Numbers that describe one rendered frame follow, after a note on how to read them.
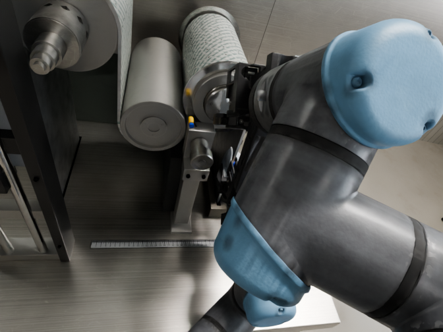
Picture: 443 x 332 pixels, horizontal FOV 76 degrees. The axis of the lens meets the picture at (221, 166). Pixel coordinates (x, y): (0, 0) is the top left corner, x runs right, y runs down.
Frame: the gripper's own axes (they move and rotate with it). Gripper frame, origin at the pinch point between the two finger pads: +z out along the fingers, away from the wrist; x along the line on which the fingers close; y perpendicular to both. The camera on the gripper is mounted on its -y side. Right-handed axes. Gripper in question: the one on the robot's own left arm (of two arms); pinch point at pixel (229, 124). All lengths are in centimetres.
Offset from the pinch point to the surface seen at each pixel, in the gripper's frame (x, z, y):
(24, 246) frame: 36.4, 14.8, -27.9
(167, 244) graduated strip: 7.5, 17.0, -28.9
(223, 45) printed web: 1.3, 4.7, 14.5
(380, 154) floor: -211, 183, -8
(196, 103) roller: 5.9, 1.8, 3.1
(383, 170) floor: -200, 166, -22
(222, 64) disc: 2.7, -2.1, 9.3
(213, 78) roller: 3.9, -1.6, 7.1
